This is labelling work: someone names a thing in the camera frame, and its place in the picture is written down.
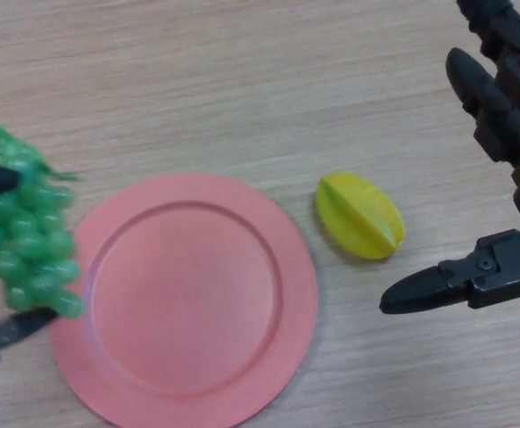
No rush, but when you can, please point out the green plastic grape bunch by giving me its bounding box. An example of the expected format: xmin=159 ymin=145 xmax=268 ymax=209
xmin=0 ymin=123 xmax=86 ymax=318

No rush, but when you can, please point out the pink round plate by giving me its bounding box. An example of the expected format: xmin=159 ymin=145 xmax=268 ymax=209
xmin=49 ymin=172 xmax=318 ymax=428

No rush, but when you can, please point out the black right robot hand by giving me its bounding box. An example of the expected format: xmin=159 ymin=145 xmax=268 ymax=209
xmin=378 ymin=0 xmax=520 ymax=316

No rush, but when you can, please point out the yellow green starfruit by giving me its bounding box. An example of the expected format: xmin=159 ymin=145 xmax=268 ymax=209
xmin=315 ymin=171 xmax=407 ymax=260

